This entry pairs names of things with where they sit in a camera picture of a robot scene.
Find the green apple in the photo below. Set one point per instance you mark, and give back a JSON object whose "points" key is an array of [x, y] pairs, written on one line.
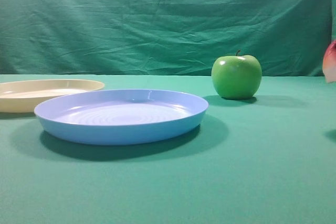
{"points": [[236, 77]]}

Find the green backdrop cloth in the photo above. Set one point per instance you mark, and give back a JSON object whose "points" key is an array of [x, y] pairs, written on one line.
{"points": [[163, 37]]}

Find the blue plastic plate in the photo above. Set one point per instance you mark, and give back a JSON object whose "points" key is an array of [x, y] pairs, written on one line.
{"points": [[121, 117]]}

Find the red and cream round bread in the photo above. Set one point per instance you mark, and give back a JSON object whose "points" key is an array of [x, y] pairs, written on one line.
{"points": [[329, 63]]}

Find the yellow plastic plate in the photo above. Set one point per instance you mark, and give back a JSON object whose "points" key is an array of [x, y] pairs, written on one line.
{"points": [[24, 96]]}

